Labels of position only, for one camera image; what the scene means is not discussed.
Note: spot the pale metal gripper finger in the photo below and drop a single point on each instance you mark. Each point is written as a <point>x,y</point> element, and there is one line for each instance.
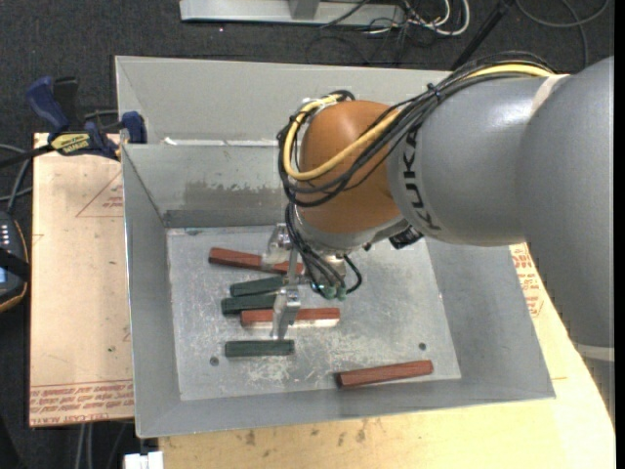
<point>285,311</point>
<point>276,240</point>

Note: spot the red-brown flat block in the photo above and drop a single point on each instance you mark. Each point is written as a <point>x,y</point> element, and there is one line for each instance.
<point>386,373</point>
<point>317,314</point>
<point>234,258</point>

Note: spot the dark green flat block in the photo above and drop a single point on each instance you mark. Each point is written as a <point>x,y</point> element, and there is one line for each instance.
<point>256,286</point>
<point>259,349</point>
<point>246,305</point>

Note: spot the grey metal bin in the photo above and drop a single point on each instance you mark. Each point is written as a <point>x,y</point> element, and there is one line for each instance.
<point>390,320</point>

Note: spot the brown cardboard board red print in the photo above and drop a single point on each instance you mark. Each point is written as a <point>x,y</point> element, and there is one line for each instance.
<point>78,281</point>

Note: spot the black cylinder on white bracket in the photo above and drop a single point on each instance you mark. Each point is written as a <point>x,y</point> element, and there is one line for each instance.
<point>405,238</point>

